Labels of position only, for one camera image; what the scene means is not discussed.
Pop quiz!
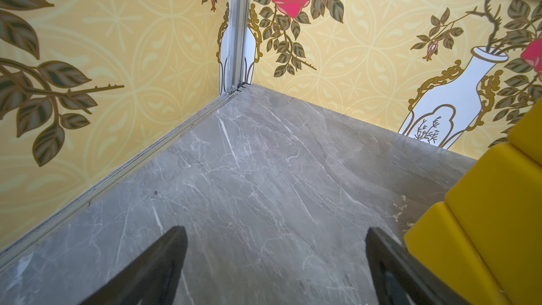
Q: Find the yellow plastic drawer cabinet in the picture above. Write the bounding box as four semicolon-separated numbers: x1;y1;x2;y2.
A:
405;104;541;304

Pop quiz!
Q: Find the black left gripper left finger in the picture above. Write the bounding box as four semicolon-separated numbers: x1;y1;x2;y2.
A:
82;226;188;304

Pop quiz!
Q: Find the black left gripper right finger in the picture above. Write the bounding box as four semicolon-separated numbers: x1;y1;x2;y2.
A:
366;227;468;304

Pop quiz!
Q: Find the aluminium corner frame post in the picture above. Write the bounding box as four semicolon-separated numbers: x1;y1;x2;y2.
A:
218;0;256;95

